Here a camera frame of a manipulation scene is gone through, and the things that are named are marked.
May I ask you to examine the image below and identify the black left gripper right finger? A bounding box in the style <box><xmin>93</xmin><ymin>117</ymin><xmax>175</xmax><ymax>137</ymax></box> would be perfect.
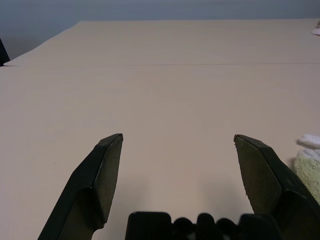
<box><xmin>233</xmin><ymin>134</ymin><xmax>320</xmax><ymax>240</ymax></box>

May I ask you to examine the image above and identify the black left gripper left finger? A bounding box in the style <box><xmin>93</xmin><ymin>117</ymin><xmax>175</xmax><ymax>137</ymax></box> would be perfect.
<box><xmin>37</xmin><ymin>133</ymin><xmax>124</xmax><ymax>240</ymax></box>

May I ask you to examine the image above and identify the green towel with white edging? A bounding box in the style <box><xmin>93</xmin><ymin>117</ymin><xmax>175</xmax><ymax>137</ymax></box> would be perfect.
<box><xmin>293</xmin><ymin>133</ymin><xmax>320</xmax><ymax>205</ymax></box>

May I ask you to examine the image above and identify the wooden side table black frame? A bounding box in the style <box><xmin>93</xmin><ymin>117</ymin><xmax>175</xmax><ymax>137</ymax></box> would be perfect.
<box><xmin>0</xmin><ymin>37</ymin><xmax>11</xmax><ymax>67</ymax></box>

